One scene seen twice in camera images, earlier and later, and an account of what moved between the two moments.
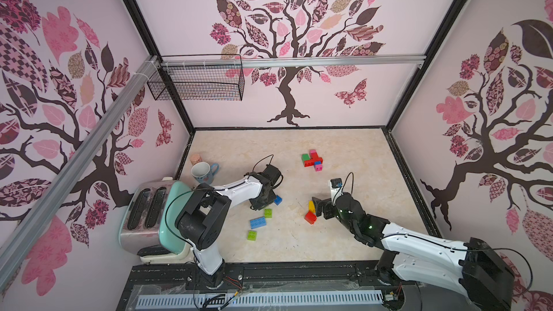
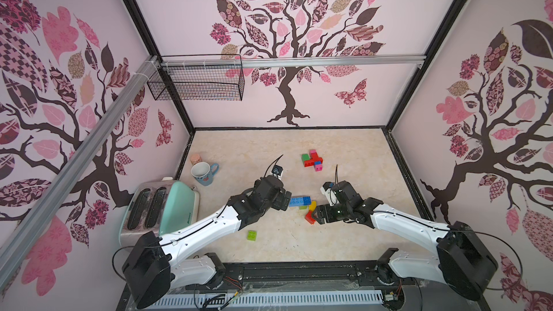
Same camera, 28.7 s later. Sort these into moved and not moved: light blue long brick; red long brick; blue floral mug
Moved: light blue long brick
Not moved: red long brick; blue floral mug
